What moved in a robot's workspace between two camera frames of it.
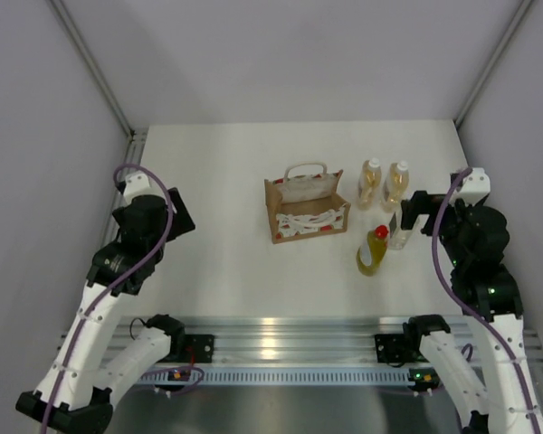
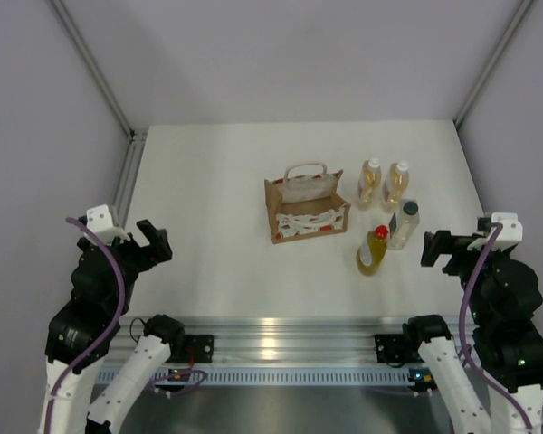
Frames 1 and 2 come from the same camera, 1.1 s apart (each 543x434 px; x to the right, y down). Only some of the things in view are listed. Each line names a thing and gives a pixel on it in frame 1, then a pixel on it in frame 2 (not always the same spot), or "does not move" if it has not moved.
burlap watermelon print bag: x=306 y=206 does not move
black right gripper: x=420 y=202 to x=442 y=241
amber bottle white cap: x=395 y=186 does not move
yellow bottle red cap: x=372 y=251 does not move
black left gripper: x=180 y=221 to x=159 y=249
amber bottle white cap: x=369 y=183 does not move
